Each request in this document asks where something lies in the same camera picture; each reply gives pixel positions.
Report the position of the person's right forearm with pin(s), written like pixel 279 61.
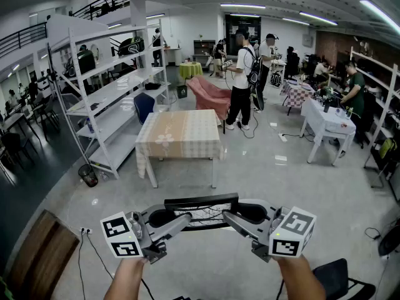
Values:
pixel 300 280

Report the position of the black staircase railing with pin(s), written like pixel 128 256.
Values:
pixel 22 37

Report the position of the person's left forearm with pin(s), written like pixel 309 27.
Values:
pixel 126 280

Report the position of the green waste bin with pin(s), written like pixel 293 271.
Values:
pixel 182 92

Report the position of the table with red checkered cloth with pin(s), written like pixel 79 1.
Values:
pixel 297 94

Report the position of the white metal shelving rack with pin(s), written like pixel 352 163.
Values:
pixel 125 86
pixel 385 111

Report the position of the black and green bag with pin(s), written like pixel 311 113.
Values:
pixel 86 62
pixel 131 46

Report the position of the black-rimmed tray with branch pattern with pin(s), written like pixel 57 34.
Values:
pixel 200 203

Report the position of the brown wooden board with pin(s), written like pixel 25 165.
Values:
pixel 40 258

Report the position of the round table with green cloth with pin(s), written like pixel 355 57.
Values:
pixel 190 69

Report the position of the black tray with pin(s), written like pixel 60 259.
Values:
pixel 152 86

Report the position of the table with beige patterned tablecloth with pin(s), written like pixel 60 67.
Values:
pixel 214 173

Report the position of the yellow-green backpack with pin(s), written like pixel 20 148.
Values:
pixel 388 148

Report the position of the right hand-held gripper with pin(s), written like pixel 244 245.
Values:
pixel 290 233

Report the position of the gray cabinet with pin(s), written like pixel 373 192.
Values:
pixel 203 50

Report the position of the white power strip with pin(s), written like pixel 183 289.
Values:
pixel 86 230
pixel 282 137

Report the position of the blue chair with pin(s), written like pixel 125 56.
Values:
pixel 144 105

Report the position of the pink armchair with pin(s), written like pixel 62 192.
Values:
pixel 211 95

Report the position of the clear bottle with blue label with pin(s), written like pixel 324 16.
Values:
pixel 90 125

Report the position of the ceiling tube light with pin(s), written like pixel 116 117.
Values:
pixel 295 21
pixel 155 16
pixel 242 6
pixel 244 15
pixel 318 18
pixel 379 11

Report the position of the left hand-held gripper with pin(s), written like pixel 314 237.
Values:
pixel 125 233

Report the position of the table with white cloth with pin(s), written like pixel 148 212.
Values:
pixel 325 120

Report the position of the black chair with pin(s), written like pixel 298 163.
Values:
pixel 331 277

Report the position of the black door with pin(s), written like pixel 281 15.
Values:
pixel 232 37

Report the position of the black mesh wastebasket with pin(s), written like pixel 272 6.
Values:
pixel 88 176

